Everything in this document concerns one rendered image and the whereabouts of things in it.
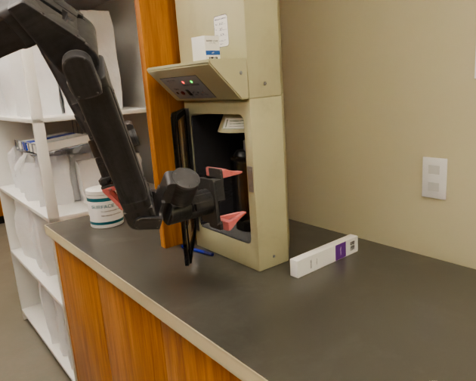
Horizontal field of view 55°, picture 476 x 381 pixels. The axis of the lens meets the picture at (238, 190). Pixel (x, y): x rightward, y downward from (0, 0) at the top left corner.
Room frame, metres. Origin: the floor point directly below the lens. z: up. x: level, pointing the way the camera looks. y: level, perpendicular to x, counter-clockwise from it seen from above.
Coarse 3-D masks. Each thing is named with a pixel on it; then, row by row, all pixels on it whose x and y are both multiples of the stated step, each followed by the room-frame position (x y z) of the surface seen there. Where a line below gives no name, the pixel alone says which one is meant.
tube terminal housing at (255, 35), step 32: (192, 0) 1.36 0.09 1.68; (224, 0) 1.25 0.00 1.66; (256, 0) 1.21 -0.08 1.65; (192, 32) 1.38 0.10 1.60; (256, 32) 1.21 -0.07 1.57; (256, 64) 1.20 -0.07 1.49; (256, 96) 1.20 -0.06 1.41; (256, 128) 1.20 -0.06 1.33; (256, 160) 1.19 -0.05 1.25; (256, 192) 1.19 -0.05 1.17; (256, 224) 1.19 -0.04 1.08; (288, 224) 1.36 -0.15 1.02; (224, 256) 1.32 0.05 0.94; (256, 256) 1.19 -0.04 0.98; (288, 256) 1.25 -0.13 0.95
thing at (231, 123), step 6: (228, 114) 1.32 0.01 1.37; (234, 114) 1.30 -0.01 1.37; (222, 120) 1.33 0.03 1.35; (228, 120) 1.30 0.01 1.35; (234, 120) 1.29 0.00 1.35; (240, 120) 1.28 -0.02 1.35; (222, 126) 1.32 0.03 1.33; (228, 126) 1.30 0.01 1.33; (234, 126) 1.28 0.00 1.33; (240, 126) 1.28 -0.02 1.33; (222, 132) 1.31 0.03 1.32; (228, 132) 1.29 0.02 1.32; (234, 132) 1.28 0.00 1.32; (240, 132) 1.27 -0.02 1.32
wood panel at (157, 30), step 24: (144, 0) 1.44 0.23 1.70; (168, 0) 1.49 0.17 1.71; (144, 24) 1.43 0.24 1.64; (168, 24) 1.48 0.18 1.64; (144, 48) 1.43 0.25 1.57; (168, 48) 1.48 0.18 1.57; (144, 72) 1.44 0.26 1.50; (168, 96) 1.47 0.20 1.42; (168, 120) 1.46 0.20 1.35; (168, 144) 1.46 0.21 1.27; (168, 168) 1.45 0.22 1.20; (168, 240) 1.44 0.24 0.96
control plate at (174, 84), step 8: (168, 80) 1.33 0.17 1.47; (176, 80) 1.30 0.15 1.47; (184, 80) 1.27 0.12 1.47; (192, 80) 1.24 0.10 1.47; (200, 80) 1.21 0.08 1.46; (176, 88) 1.35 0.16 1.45; (184, 88) 1.31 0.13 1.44; (192, 88) 1.28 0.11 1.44; (200, 88) 1.25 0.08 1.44; (208, 88) 1.23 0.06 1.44; (184, 96) 1.36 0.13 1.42; (192, 96) 1.33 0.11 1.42; (200, 96) 1.29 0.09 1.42; (208, 96) 1.27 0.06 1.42
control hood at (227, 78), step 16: (176, 64) 1.24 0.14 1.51; (192, 64) 1.18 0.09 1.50; (208, 64) 1.12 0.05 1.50; (224, 64) 1.14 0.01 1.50; (240, 64) 1.17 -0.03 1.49; (160, 80) 1.37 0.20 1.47; (208, 80) 1.19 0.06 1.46; (224, 80) 1.14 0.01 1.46; (240, 80) 1.17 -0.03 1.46; (176, 96) 1.40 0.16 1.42; (224, 96) 1.21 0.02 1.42; (240, 96) 1.17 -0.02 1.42
